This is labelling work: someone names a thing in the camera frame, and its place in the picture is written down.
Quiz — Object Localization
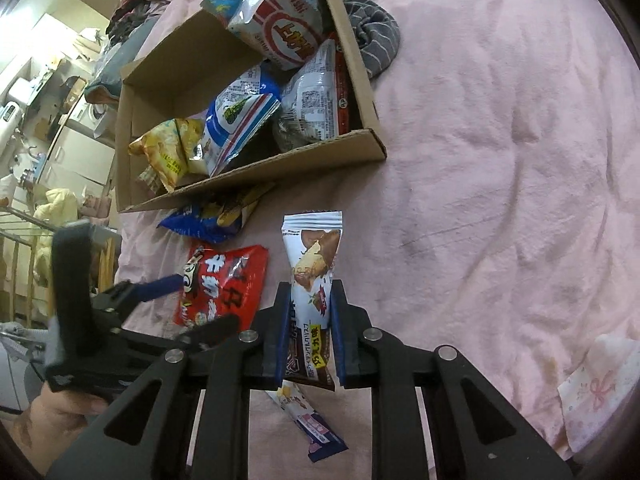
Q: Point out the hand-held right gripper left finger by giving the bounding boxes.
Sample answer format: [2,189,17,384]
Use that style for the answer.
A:
[45,281,293,480]

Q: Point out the grey striped cloth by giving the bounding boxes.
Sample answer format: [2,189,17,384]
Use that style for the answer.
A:
[337,0,402,80]

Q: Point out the blue and white snack bag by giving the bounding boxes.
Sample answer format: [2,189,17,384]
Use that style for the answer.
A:
[202,64,282,177]

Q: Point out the white cabinet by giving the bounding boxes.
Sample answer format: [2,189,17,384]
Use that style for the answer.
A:
[37,124,117,197]

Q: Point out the wooden drying rack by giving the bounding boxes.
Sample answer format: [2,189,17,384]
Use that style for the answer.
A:
[0,204,122,322]

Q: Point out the pile of dark clothes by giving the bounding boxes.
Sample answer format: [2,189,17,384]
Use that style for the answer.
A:
[107,0,168,46]

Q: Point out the white ribbon-print cloth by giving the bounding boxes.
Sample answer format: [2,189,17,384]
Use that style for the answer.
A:
[557,332,638,461]

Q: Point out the person's left hand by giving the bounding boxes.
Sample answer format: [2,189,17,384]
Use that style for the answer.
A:
[11,384,112,477]

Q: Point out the white red-circle chip bag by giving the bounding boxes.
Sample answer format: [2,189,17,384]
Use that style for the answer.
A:
[201,0,325,72]

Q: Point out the pink blanket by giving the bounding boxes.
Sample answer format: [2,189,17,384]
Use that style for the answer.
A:
[97,0,637,480]

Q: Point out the cardboard box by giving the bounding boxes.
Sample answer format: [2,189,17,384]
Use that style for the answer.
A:
[115,0,388,213]

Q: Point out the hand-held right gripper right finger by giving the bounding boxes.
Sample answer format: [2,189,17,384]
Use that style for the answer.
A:
[330,280,576,480]

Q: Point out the yellow snack packet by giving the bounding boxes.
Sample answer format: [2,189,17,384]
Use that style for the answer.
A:
[129,117,206,193]

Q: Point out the brown chocolate snack packet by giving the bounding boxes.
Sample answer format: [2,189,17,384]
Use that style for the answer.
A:
[281,211,343,392]

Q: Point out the small navy snack packet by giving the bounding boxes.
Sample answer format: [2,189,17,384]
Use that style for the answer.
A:
[265,380,349,463]

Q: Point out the white washing machine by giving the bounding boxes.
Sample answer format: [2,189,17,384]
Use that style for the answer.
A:
[92,105,119,141]

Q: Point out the silver and red snack bag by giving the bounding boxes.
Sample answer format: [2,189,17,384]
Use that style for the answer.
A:
[272,35,353,153]

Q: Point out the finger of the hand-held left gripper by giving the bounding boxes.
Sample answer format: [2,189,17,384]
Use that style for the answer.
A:
[112,314,241,361]
[102,273,188,313]

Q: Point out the yellow cloth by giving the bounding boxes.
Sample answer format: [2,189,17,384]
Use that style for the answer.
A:
[31,187,82,286]

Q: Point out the dark blue snack bag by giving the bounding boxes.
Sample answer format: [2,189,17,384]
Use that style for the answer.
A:
[157,182,276,245]

